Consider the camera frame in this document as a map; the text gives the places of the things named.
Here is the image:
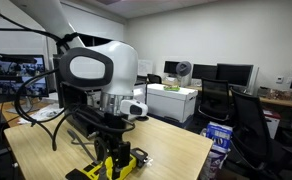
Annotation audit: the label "dark shelf cabinet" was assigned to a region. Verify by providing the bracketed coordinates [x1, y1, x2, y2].
[79, 33, 120, 47]

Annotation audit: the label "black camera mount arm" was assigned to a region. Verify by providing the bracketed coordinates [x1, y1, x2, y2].
[0, 52, 39, 85]

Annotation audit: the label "red white box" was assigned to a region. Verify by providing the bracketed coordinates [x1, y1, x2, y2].
[263, 109, 282, 140]

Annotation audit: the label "white storage box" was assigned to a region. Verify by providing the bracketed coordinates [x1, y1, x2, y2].
[146, 83, 199, 124]

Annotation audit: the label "gray plug with cable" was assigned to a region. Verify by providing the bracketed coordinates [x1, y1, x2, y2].
[66, 129, 109, 180]

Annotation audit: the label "green item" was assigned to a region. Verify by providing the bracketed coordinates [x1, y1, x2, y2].
[163, 85, 181, 92]

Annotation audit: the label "blue white carton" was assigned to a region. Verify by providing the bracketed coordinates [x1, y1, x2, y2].
[205, 121, 234, 154]

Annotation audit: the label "small black chair back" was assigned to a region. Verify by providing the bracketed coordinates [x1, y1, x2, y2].
[147, 73, 163, 85]

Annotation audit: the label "wide black computer monitor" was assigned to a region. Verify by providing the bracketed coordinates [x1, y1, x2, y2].
[216, 63, 255, 88]

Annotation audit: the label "white paper sheets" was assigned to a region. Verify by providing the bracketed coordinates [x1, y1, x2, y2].
[17, 102, 66, 125]

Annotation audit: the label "white board panel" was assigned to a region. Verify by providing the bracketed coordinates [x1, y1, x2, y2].
[138, 59, 154, 77]

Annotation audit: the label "long wooden desk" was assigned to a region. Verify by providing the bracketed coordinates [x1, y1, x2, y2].
[161, 79, 292, 109]

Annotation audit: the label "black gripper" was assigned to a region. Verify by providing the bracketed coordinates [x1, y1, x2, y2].
[101, 111, 132, 178]

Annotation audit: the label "yellow black power strip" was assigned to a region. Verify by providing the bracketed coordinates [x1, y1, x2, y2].
[65, 146, 150, 180]

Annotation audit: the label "gray desk fan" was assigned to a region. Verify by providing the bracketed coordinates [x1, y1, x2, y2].
[175, 60, 193, 88]

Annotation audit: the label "lit computer monitor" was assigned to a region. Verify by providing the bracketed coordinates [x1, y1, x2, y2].
[0, 53, 50, 115]

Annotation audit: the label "black mesh office chair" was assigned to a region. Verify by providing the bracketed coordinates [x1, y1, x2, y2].
[230, 87, 292, 180]
[197, 77, 233, 126]

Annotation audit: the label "purple white bag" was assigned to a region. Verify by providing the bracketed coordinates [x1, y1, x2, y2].
[199, 149, 229, 180]

